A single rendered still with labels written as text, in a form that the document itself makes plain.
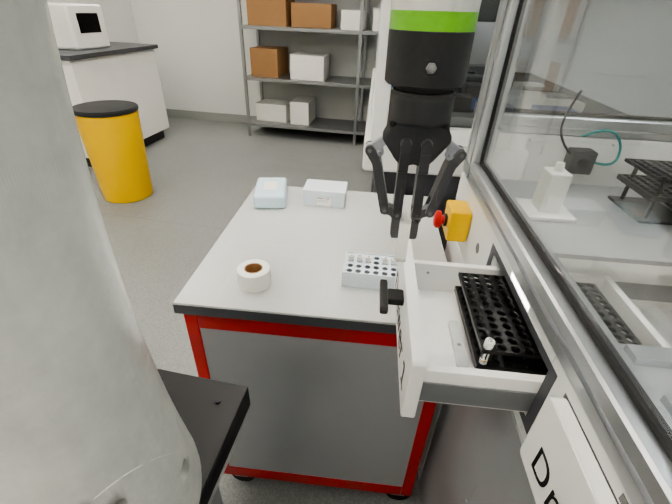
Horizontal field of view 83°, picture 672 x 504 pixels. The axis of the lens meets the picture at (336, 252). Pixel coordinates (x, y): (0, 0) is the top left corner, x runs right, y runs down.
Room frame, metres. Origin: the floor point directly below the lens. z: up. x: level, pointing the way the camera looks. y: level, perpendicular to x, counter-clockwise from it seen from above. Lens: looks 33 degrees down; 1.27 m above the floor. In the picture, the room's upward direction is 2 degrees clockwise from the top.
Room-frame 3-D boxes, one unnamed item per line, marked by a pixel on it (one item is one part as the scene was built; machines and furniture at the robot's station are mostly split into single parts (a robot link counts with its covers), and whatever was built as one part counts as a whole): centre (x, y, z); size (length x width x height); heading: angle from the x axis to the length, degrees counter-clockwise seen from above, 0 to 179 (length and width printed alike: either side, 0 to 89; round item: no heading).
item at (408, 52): (0.49, -0.09, 1.22); 0.12 x 0.09 x 0.06; 175
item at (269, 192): (1.09, 0.21, 0.78); 0.15 x 0.10 x 0.04; 6
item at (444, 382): (0.43, -0.32, 0.86); 0.40 x 0.26 x 0.06; 86
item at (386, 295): (0.45, -0.09, 0.91); 0.07 x 0.04 x 0.01; 176
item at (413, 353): (0.45, -0.11, 0.87); 0.29 x 0.02 x 0.11; 176
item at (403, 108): (0.48, -0.09, 1.15); 0.08 x 0.07 x 0.09; 85
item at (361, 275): (0.69, -0.08, 0.78); 0.12 x 0.08 x 0.04; 84
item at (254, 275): (0.66, 0.17, 0.78); 0.07 x 0.07 x 0.04
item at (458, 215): (0.77, -0.27, 0.88); 0.07 x 0.05 x 0.07; 176
